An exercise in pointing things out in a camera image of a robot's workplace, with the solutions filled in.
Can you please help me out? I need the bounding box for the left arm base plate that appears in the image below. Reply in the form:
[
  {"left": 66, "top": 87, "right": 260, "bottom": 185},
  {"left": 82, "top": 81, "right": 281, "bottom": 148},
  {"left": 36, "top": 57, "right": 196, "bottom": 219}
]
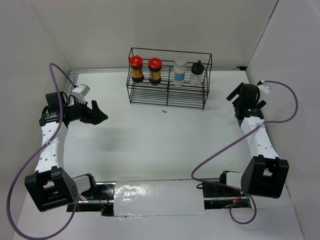
[{"left": 75, "top": 182, "right": 116, "bottom": 217}]

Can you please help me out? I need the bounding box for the red lid sauce jar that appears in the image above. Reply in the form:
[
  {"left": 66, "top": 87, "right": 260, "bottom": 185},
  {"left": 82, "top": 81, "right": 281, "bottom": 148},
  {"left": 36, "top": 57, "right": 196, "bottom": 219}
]
[{"left": 129, "top": 55, "right": 144, "bottom": 83}]

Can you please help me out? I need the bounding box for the purple cable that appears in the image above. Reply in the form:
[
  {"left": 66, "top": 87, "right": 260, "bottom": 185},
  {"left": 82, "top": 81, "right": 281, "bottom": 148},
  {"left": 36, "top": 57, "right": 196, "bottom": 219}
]
[
  {"left": 191, "top": 79, "right": 299, "bottom": 225},
  {"left": 6, "top": 62, "right": 81, "bottom": 238}
]

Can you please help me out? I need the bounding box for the white bottle blue label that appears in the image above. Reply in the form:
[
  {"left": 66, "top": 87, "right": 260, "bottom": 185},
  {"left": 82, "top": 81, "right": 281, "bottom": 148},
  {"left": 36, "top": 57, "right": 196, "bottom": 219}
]
[{"left": 172, "top": 58, "right": 187, "bottom": 87}]

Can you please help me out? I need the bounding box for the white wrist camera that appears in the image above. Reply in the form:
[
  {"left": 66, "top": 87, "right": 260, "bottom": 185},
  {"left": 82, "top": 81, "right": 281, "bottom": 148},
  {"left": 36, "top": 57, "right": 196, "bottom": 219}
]
[
  {"left": 70, "top": 84, "right": 91, "bottom": 104},
  {"left": 256, "top": 80, "right": 272, "bottom": 95}
]

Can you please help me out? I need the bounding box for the black cap pellet bottle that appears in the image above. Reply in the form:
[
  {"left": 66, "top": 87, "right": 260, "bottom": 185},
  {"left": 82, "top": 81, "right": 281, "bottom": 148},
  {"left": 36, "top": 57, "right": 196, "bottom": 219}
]
[{"left": 189, "top": 60, "right": 204, "bottom": 87}]

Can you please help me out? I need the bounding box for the red lid chili jar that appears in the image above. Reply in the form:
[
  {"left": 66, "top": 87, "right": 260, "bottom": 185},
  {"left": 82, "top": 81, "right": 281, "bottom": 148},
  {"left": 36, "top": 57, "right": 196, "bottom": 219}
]
[{"left": 148, "top": 57, "right": 162, "bottom": 86}]

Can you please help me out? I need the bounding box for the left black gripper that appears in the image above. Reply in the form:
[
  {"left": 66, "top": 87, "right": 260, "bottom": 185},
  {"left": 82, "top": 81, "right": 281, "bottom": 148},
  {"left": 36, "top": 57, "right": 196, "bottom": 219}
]
[{"left": 63, "top": 96, "right": 108, "bottom": 125}]

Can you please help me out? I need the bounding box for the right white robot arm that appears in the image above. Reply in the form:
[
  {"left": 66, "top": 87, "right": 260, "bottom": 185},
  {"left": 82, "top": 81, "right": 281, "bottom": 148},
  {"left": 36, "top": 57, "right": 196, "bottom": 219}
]
[{"left": 218, "top": 83, "right": 289, "bottom": 199}]

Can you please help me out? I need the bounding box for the white taped cover sheet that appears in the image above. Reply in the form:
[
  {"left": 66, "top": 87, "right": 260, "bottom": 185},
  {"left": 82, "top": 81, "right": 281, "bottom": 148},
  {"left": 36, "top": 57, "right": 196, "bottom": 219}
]
[{"left": 113, "top": 177, "right": 207, "bottom": 217}]

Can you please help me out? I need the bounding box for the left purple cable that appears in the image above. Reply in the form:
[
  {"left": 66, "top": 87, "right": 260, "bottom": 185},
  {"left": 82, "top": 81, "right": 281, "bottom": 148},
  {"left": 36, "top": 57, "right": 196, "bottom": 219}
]
[{"left": 6, "top": 62, "right": 81, "bottom": 238}]

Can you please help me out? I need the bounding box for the black wire shelf rack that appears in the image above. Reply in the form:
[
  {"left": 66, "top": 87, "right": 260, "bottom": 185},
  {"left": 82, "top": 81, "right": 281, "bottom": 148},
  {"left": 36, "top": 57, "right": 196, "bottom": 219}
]
[{"left": 126, "top": 47, "right": 213, "bottom": 110}]

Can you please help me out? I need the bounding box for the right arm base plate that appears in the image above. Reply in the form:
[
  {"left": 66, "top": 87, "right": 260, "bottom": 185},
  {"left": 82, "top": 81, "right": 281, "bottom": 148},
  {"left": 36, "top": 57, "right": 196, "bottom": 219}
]
[{"left": 196, "top": 183, "right": 251, "bottom": 210}]

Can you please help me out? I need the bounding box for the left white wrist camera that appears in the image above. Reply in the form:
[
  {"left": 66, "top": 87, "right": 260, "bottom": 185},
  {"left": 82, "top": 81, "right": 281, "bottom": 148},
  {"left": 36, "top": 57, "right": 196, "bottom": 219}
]
[{"left": 70, "top": 84, "right": 91, "bottom": 104}]

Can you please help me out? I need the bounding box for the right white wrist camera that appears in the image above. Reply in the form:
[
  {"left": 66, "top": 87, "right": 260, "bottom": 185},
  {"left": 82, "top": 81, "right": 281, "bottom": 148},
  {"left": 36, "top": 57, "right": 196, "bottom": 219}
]
[{"left": 256, "top": 80, "right": 272, "bottom": 95}]

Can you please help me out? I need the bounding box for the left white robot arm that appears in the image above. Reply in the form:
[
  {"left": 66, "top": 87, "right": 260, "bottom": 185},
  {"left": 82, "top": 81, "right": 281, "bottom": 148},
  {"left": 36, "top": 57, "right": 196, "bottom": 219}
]
[{"left": 24, "top": 91, "right": 108, "bottom": 212}]

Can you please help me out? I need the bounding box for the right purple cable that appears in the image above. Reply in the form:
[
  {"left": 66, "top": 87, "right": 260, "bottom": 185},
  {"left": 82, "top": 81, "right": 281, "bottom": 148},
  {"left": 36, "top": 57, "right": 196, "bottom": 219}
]
[{"left": 191, "top": 79, "right": 299, "bottom": 225}]

